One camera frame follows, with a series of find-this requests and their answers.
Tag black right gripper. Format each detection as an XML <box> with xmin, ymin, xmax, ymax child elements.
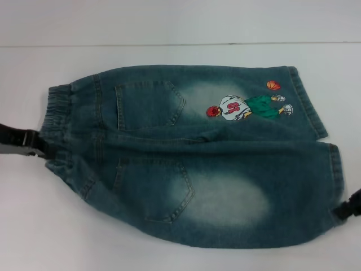
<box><xmin>333</xmin><ymin>188</ymin><xmax>361</xmax><ymax>226</ymax></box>

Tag blue denim shorts with print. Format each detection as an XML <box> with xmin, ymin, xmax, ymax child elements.
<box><xmin>39</xmin><ymin>65</ymin><xmax>346</xmax><ymax>247</ymax></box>

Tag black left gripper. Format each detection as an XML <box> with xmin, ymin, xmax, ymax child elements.
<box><xmin>0</xmin><ymin>122</ymin><xmax>55</xmax><ymax>160</ymax></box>

